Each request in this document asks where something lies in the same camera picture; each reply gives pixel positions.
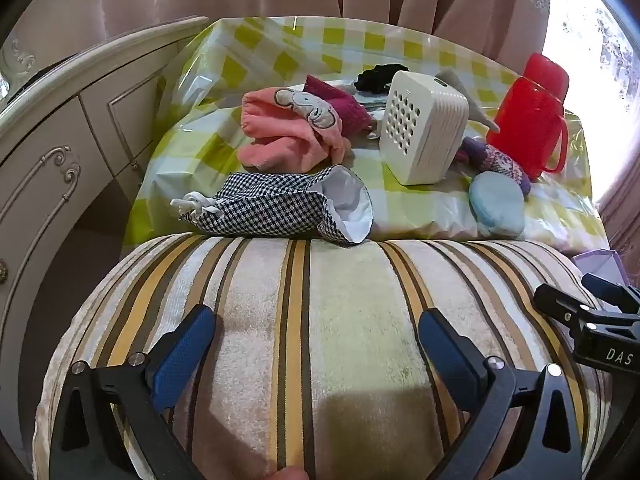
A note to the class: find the white ornate cabinet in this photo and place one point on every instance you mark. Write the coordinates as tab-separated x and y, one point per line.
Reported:
60	185

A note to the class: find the magenta knitted glove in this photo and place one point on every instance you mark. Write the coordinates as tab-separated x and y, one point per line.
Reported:
350	110

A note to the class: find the white perforated plastic device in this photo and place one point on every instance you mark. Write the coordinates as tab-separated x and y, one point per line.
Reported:
425	135

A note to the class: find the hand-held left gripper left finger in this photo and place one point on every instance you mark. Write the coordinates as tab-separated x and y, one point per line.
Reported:
180	355

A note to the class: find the yellow checkered plastic tablecloth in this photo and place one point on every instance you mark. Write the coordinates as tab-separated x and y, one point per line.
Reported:
280	50

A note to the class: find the black fuzzy cloth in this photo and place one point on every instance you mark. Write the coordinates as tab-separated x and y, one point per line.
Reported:
380	77

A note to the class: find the pink cartoon print cloth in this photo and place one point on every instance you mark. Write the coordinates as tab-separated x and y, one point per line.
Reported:
280	145

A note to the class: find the striped beige cushion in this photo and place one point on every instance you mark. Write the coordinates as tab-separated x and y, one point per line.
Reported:
325	310

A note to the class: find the light blue towel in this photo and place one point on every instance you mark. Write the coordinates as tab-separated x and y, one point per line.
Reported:
495	192

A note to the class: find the purple cardboard box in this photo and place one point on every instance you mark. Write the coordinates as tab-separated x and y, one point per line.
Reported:
600	262

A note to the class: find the pale blue soft pad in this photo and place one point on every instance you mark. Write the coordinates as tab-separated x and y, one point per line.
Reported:
502	225

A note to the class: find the purple patterned sock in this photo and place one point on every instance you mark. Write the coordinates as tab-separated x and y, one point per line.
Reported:
495	160

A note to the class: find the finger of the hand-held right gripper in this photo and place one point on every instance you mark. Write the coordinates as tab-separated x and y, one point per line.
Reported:
607	290
590	332

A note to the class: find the red thermos jug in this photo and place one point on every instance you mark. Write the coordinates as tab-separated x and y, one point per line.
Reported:
530	115

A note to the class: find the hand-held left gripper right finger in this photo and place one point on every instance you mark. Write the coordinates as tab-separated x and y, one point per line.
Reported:
445	355

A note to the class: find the grey cloth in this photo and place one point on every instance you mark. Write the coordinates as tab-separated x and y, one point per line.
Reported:
470	102

